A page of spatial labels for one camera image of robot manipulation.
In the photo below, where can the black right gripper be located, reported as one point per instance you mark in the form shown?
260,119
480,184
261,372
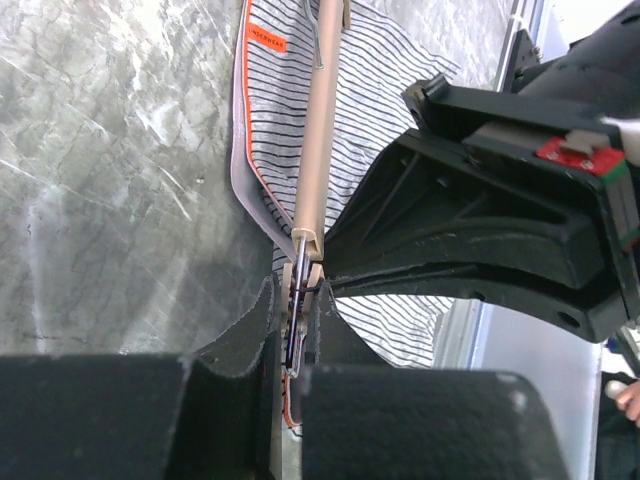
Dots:
519,201

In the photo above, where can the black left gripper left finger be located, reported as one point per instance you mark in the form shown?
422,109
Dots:
211,414

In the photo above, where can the person hand in background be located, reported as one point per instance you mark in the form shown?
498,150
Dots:
626,398

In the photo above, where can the beige clip hanger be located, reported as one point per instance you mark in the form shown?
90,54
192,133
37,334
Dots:
301,277

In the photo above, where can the grey striped boxer underwear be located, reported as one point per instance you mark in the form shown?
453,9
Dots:
272,75

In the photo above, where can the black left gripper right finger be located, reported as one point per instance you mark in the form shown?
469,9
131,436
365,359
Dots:
375,422

